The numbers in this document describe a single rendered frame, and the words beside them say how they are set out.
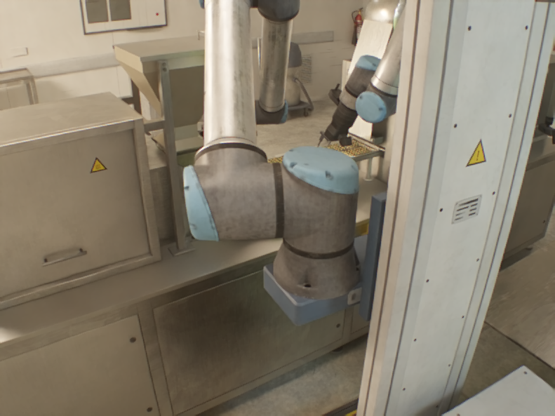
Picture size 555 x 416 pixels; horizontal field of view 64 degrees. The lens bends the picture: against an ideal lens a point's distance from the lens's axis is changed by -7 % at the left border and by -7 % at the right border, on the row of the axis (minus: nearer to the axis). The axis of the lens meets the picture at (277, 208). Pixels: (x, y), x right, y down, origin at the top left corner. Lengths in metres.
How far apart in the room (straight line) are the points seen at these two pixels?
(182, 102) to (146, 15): 3.93
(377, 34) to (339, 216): 1.47
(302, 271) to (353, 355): 1.58
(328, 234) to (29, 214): 1.01
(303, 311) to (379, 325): 0.17
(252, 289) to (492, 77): 1.23
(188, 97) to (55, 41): 3.80
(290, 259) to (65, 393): 1.08
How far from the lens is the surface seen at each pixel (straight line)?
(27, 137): 1.51
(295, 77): 5.81
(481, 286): 1.18
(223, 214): 0.87
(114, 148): 1.57
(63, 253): 1.68
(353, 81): 1.49
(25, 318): 1.66
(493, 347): 2.74
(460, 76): 0.83
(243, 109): 0.99
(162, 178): 1.73
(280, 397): 2.29
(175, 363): 1.87
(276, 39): 1.39
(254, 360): 2.08
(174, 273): 1.69
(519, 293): 1.93
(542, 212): 3.48
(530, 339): 1.74
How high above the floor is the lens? 1.77
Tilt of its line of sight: 28 degrees down
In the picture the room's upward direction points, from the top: straight up
